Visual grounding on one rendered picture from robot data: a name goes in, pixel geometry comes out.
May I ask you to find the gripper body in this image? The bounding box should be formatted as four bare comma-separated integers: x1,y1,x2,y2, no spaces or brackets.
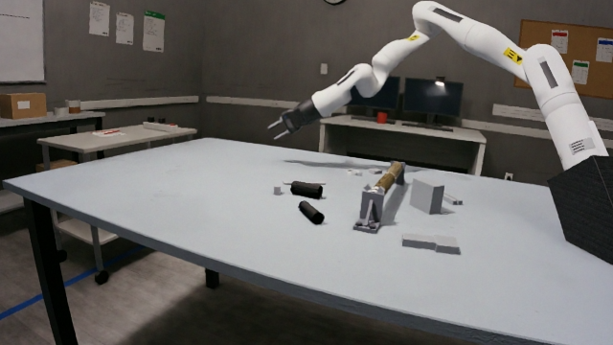
281,90,336,134

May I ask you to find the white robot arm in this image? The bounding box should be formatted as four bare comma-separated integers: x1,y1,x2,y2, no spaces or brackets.
326,1,609,170

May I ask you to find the black cylinder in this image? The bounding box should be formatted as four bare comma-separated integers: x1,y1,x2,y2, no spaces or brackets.
298,200,325,224

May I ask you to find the short black hose piece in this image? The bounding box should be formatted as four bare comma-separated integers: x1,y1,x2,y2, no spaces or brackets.
290,180,323,198

